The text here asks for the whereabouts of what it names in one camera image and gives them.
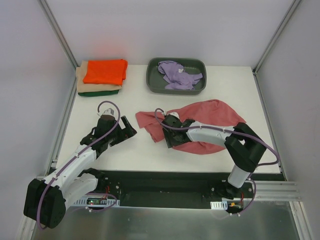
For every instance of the white cable duct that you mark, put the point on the white cable duct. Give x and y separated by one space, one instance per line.
96 202
226 204

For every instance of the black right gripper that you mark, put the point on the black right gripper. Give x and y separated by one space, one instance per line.
171 135

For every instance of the dark green plastic bin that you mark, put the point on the dark green plastic bin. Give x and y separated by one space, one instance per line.
156 83

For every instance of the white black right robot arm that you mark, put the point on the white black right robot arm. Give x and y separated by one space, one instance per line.
243 145

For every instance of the dark green folded t shirt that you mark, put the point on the dark green folded t shirt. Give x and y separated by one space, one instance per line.
98 93

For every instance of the orange folded t shirt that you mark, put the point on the orange folded t shirt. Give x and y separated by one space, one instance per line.
106 72

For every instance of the aluminium frame post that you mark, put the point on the aluminium frame post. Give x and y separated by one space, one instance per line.
277 34
58 32

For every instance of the left white cable duct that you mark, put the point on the left white cable duct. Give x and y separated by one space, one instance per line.
96 202

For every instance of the right white cable duct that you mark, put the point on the right white cable duct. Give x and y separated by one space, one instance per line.
226 204

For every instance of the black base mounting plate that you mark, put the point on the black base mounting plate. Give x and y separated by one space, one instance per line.
150 189

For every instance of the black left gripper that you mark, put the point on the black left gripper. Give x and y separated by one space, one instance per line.
119 131

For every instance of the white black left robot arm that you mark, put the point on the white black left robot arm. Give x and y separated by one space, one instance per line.
47 200

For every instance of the left aluminium frame post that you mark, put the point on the left aluminium frame post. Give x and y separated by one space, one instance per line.
58 32

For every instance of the lavender crumpled t shirt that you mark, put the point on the lavender crumpled t shirt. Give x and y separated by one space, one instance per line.
176 77

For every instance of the pink t shirt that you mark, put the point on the pink t shirt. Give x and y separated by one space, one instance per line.
211 112

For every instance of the beige folded t shirt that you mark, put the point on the beige folded t shirt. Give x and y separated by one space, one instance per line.
82 87

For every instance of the right aluminium frame post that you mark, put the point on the right aluminium frame post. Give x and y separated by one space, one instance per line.
277 34

